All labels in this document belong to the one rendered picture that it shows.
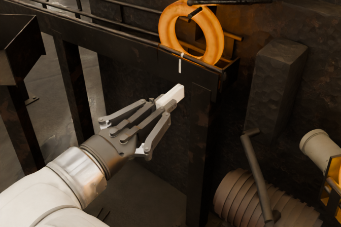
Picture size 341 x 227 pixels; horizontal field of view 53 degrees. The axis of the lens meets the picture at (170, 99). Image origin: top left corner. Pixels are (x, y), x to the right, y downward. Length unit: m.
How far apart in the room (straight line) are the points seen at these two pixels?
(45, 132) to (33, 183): 1.25
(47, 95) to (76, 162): 1.49
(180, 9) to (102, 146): 0.41
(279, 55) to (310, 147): 0.19
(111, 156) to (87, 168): 0.05
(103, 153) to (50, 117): 1.31
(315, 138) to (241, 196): 0.21
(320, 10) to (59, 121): 1.38
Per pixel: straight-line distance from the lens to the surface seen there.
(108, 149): 0.57
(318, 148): 0.71
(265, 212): 0.74
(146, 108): 0.65
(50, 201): 0.50
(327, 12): 0.77
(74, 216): 0.45
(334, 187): 0.67
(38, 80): 2.16
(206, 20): 0.80
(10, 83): 1.04
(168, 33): 0.90
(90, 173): 0.55
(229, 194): 0.81
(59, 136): 1.74
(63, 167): 0.55
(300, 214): 0.80
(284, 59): 0.72
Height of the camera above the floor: 1.16
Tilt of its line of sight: 38 degrees down
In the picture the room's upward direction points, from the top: straight up
